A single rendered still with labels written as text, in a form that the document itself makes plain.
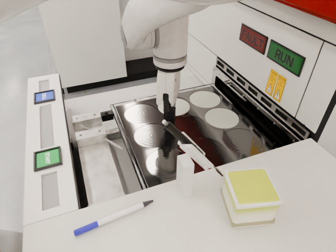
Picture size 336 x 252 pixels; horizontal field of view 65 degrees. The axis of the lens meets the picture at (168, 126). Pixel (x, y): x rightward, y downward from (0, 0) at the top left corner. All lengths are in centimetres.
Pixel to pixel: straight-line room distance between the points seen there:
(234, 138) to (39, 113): 52
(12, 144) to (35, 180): 174
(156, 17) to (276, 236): 42
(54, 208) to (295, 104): 58
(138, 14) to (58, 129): 34
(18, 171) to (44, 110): 133
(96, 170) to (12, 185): 137
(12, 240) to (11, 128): 184
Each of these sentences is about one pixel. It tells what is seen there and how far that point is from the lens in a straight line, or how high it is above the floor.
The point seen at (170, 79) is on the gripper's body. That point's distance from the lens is 66.
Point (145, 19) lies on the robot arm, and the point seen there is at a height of 122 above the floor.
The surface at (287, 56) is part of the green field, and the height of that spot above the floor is 111.
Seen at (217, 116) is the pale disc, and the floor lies 90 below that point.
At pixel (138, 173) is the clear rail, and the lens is 63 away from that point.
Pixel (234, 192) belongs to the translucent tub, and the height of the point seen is 103.
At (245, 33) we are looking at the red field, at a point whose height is 110.
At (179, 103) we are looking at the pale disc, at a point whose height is 90.
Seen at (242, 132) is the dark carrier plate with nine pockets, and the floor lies 90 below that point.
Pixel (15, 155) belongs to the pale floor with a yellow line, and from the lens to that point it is 222.
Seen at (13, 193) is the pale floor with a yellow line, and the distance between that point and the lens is 197.
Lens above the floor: 138
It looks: 39 degrees down
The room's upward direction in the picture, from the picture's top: straight up
